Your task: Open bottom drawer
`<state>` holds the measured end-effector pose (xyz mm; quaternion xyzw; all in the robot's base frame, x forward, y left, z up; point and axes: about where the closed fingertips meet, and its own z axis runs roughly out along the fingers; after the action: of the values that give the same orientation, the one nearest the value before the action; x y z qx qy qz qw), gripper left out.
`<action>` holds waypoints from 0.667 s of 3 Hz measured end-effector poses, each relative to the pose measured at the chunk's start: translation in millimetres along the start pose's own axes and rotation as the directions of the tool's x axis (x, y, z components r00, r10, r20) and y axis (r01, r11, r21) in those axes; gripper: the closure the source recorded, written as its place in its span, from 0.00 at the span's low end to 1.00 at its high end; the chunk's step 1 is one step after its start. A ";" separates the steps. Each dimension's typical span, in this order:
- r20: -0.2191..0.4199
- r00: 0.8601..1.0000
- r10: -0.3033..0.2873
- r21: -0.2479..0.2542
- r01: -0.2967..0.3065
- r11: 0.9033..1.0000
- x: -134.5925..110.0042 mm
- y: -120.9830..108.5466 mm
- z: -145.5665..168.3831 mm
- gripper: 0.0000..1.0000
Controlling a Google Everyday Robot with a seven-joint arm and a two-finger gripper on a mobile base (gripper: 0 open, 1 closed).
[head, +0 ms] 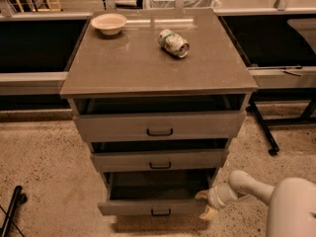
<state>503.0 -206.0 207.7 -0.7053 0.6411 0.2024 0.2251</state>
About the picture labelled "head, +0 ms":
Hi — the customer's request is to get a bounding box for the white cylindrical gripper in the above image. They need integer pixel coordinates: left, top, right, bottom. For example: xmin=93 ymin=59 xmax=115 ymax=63
xmin=195 ymin=183 xmax=238 ymax=221

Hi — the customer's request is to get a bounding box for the grey bottom drawer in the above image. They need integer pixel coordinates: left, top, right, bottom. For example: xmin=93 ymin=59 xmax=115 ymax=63
xmin=98 ymin=168 xmax=217 ymax=216

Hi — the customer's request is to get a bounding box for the grey drawer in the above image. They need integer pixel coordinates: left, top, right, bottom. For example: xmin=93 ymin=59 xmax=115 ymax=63
xmin=98 ymin=168 xmax=217 ymax=216
xmin=91 ymin=149 xmax=228 ymax=172
xmin=74 ymin=111 xmax=245 ymax=142

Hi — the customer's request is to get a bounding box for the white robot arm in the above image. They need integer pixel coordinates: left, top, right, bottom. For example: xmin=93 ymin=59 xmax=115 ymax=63
xmin=195 ymin=170 xmax=316 ymax=237

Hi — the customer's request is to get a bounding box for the grey middle drawer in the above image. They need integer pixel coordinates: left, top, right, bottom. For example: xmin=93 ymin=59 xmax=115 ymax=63
xmin=91 ymin=149 xmax=228 ymax=172

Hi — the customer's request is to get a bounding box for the grey top drawer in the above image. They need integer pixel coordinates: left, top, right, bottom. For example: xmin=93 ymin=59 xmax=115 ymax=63
xmin=74 ymin=111 xmax=245 ymax=142

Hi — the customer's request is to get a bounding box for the grey drawer cabinet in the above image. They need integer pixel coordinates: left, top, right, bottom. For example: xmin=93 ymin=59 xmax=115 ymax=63
xmin=59 ymin=9 xmax=259 ymax=190

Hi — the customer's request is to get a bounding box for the black metal stand leg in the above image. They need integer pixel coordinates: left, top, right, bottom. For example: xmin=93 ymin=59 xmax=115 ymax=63
xmin=249 ymin=97 xmax=316 ymax=156

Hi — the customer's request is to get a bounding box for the crushed green white can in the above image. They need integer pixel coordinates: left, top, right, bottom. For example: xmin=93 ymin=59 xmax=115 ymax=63
xmin=158 ymin=29 xmax=190 ymax=58

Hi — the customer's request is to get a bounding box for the black tripod leg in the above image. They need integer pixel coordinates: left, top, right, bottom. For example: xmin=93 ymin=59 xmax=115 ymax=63
xmin=0 ymin=186 xmax=28 ymax=237

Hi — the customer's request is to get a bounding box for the white paper bowl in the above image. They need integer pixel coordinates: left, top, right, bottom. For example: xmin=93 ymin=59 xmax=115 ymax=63
xmin=91 ymin=13 xmax=127 ymax=36

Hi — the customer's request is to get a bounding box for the white wire basket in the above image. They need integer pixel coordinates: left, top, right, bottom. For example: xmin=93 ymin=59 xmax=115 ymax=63
xmin=143 ymin=0 xmax=221 ymax=10

